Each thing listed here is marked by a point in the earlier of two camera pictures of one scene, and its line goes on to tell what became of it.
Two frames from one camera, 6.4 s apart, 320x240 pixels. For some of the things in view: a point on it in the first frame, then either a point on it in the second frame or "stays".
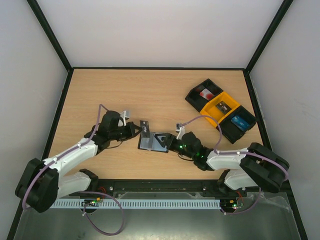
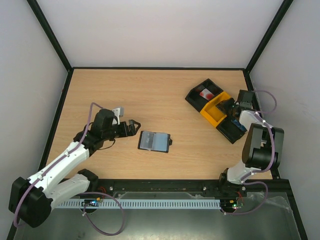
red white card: (206, 94) stays
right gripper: (169, 141) → (230, 106)
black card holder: (151, 143) stays
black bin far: (196, 101) stays
